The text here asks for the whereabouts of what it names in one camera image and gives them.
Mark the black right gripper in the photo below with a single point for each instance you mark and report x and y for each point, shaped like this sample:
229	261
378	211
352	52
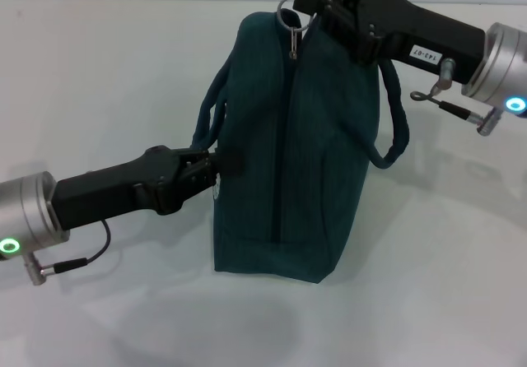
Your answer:
420	25

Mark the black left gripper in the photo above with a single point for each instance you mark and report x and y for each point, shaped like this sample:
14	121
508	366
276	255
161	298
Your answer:
111	194

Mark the dark blue insulated bag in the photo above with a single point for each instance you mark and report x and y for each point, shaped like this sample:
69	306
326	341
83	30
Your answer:
296	157

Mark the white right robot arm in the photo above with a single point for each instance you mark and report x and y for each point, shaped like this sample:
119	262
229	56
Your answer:
502	71

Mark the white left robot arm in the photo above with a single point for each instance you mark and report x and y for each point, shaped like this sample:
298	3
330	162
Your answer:
29	215

